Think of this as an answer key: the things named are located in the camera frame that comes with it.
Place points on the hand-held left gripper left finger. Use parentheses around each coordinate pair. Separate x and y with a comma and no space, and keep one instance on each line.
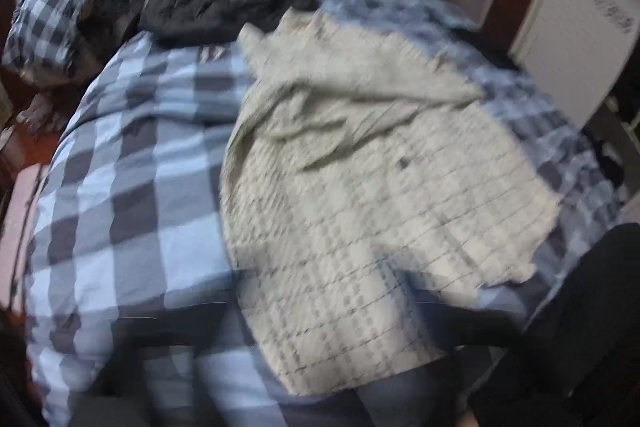
(150,332)

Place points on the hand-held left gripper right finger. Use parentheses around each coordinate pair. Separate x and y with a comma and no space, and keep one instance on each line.
(465,327)

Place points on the cream plaid jacket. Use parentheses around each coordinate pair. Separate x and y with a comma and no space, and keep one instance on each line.
(375,207)

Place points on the dark cloth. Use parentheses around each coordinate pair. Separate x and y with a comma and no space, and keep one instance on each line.
(590,307)

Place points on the blue checked bed sheet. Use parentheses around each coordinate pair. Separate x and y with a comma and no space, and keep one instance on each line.
(125,182)

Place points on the dark wooden bedside table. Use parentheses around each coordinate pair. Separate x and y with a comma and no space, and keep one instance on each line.
(30,127)

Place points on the white patterned door panel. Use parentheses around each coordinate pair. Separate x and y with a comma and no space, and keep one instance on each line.
(575,32)

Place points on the dark puffy jacket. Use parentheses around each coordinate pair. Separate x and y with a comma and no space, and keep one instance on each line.
(210,2)

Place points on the blue checked pillow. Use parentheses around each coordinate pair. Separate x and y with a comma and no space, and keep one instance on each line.
(50,2)

